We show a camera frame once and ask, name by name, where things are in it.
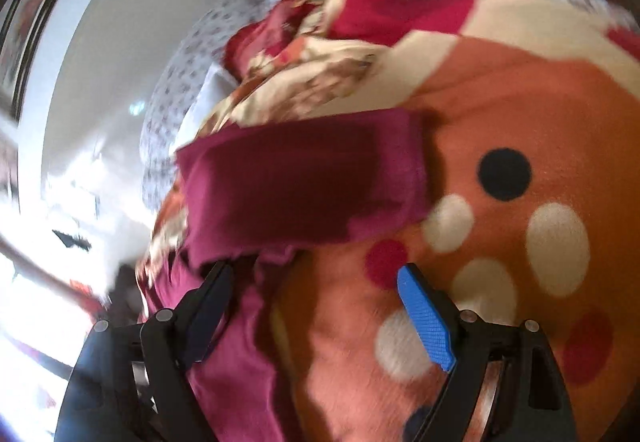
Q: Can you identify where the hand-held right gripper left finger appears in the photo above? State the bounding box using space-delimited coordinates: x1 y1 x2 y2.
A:
56 261 236 442

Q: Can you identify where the dark framed wall picture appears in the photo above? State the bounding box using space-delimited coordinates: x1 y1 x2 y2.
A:
0 0 96 123

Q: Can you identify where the red floral quilt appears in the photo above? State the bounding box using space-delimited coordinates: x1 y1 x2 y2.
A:
222 0 401 88

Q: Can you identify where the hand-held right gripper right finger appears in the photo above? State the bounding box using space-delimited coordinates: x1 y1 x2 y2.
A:
397 263 581 442

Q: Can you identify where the maroon small garment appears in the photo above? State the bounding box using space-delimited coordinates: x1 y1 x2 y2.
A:
175 108 428 442

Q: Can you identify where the orange polka dot blanket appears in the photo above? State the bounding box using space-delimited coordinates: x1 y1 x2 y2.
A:
135 0 640 442

